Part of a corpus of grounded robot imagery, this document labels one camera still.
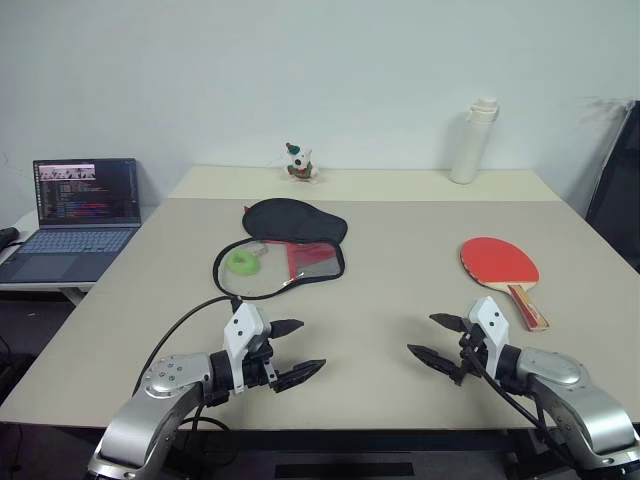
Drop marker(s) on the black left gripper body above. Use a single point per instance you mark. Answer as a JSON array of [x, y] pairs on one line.
[[257, 371]]

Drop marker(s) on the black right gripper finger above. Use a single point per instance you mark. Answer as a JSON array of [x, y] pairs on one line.
[[435, 360], [450, 321]]

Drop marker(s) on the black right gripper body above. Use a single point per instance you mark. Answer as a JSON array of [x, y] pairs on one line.
[[472, 352]]

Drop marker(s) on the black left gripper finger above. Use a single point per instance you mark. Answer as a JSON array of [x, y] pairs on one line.
[[300, 374], [287, 328]]

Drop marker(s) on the red table tennis paddle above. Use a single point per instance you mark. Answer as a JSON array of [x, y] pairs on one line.
[[500, 260]]

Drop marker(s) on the black and red paddle case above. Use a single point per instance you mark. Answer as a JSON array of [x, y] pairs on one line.
[[295, 220]]

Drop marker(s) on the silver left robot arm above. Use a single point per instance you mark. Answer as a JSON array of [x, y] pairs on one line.
[[150, 415]]

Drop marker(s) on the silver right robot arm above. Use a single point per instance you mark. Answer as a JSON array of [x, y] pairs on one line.
[[575, 395]]

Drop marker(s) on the white plush dog toy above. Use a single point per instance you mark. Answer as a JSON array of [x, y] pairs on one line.
[[301, 162]]

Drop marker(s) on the white water bottle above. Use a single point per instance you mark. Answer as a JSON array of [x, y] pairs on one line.
[[470, 145]]

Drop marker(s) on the black office chair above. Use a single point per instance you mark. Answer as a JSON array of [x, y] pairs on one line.
[[617, 190]]

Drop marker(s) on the white side table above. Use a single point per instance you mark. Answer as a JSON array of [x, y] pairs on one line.
[[60, 289]]

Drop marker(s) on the open grey laptop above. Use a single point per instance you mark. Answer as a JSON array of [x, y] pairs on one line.
[[75, 225]]

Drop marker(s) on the small black device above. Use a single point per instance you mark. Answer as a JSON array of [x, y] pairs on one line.
[[7, 237]]

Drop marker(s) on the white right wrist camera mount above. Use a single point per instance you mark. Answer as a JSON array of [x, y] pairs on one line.
[[492, 320]]

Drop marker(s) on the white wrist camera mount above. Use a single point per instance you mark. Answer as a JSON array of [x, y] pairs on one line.
[[492, 320], [245, 325]]

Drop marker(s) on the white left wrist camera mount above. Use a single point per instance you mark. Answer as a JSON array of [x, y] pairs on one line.
[[245, 325]]

